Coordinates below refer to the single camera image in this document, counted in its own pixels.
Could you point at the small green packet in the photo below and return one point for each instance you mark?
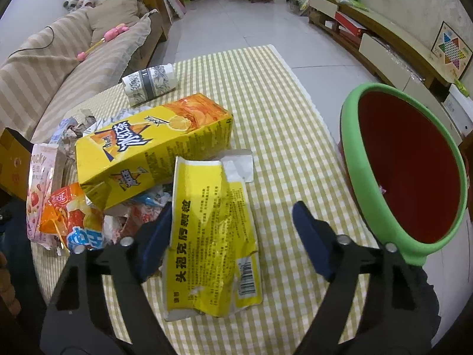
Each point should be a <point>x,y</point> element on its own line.
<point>463,88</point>

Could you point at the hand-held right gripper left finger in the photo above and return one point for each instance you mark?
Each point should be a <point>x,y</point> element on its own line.
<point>155,242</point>

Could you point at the yellow drink carton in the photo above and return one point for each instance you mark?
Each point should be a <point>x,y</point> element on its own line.
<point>147,148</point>

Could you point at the green flat packet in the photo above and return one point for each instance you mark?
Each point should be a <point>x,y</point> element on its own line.
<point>351,3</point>

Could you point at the orange snack packet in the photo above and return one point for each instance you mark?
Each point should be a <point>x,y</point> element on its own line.
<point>70,214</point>

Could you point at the pink foam mats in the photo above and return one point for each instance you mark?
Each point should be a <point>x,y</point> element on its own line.
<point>173,5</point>

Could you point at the grey white card piece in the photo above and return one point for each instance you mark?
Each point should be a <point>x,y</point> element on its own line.
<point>242,166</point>

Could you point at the person's leg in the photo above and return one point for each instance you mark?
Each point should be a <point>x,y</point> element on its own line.
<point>430,296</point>

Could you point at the black and white plush toy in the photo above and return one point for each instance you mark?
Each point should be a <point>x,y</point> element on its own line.
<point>74,2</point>

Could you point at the white box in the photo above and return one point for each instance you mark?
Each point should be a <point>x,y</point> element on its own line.
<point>458,111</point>

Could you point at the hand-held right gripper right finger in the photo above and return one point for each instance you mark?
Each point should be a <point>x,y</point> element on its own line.
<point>314,238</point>

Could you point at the blue silver wrapper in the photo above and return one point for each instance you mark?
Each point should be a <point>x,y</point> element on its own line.
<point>140,210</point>

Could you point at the wooden tv cabinet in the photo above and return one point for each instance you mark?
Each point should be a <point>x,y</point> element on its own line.
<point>388,44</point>

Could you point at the beige striped sofa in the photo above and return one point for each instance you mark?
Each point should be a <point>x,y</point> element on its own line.
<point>55,74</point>

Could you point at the pink snack packet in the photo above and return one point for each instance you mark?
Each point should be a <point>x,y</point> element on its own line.
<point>38,185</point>

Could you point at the red flat box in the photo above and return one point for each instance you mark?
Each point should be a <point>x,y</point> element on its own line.
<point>349,24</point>

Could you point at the pink toy stick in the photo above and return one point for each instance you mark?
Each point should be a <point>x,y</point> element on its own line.
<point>112,33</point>

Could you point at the beige cushion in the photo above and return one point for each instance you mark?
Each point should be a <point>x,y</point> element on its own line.
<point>111,14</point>

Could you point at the brown fuzzy cloth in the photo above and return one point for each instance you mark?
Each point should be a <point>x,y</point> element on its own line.
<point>9,288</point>

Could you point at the floral print paper cup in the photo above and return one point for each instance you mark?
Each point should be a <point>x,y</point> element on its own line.
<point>147,83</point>

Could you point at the crumpled silver carton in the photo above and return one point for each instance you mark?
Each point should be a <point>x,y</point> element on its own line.
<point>79,124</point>

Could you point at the yellow checkered tablecloth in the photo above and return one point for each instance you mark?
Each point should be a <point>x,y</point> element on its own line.
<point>281,125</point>

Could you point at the star pattern game board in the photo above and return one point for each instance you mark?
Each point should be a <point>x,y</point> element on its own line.
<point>451,50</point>

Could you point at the torn yellow box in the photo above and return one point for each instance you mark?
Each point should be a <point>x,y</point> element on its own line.
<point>207,247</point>

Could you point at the red bin with green rim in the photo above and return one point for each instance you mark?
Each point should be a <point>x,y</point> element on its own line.
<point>406,162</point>

